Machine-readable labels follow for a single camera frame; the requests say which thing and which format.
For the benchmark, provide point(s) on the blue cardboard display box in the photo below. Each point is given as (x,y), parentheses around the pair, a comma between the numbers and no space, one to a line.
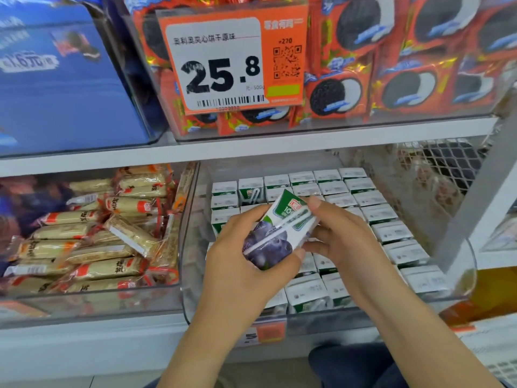
(73,101)

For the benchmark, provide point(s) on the person's right hand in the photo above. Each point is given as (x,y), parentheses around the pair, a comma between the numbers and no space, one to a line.
(359,254)

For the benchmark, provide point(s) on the pile of blue snack packets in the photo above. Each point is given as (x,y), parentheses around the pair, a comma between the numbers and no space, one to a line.
(20,210)

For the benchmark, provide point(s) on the pile of yellow wafer bars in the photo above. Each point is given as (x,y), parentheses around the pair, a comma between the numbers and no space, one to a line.
(97,238)

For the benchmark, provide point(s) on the person's left hand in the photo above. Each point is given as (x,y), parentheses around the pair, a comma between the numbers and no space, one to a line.
(242,283)

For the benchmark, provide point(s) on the large white orange price tag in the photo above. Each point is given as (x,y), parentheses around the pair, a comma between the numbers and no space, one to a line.
(210,72)

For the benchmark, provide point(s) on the yellow orange snack packet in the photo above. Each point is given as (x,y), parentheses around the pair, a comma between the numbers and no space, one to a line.
(489,295)

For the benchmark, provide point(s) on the person's left forearm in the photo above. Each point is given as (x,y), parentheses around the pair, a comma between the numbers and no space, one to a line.
(202,363)

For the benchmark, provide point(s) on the clear plastic display bin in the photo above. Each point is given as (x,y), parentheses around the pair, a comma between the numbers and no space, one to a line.
(444,287)
(89,307)

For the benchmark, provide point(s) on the person's blue jeans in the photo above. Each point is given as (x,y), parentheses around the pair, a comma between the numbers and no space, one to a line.
(355,367)

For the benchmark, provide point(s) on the stack of red cookie packets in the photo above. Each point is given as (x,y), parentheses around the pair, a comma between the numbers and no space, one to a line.
(420,68)

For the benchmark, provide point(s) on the blueberry juice carton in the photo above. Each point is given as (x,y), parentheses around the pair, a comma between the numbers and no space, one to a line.
(279,230)

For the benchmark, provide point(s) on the small orange price tag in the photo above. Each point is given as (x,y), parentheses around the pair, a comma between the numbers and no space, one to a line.
(265,332)

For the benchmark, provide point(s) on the person's right forearm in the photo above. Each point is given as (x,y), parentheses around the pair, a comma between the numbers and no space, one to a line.
(428,351)

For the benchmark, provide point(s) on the rows of white juice cartons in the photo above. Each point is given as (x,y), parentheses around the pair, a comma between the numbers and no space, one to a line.
(412,254)

